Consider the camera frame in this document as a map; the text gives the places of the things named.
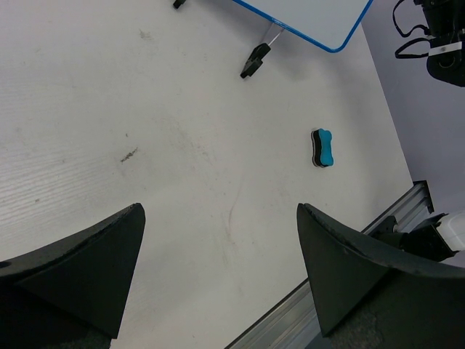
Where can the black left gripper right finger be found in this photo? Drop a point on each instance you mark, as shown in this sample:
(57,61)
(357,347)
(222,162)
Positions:
(419,303)

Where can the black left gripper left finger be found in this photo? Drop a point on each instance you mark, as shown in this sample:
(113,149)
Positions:
(72,293)

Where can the blue black eraser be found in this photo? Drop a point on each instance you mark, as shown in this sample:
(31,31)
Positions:
(322,148)

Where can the blue framed whiteboard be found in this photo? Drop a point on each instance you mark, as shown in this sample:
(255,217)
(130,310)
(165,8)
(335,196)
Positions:
(328,24)

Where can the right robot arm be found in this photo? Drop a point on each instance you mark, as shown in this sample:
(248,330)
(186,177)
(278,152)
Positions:
(428,114)

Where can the metal whiteboard stand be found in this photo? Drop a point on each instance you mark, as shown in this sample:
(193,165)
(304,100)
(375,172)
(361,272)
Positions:
(275,29)

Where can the aluminium front rail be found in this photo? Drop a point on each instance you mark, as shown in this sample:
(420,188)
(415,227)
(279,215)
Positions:
(337,279)

